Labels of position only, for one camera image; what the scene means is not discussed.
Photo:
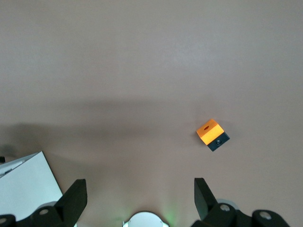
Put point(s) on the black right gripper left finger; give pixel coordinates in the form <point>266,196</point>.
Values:
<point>64,208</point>

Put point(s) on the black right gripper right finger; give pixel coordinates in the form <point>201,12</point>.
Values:
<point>213,212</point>

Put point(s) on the white drawer cabinet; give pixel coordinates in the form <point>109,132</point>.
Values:
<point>28,184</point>

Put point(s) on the orange button enclosure box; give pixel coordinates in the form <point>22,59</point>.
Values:
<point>210,132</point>

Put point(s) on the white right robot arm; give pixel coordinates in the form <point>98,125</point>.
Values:
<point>145,220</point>

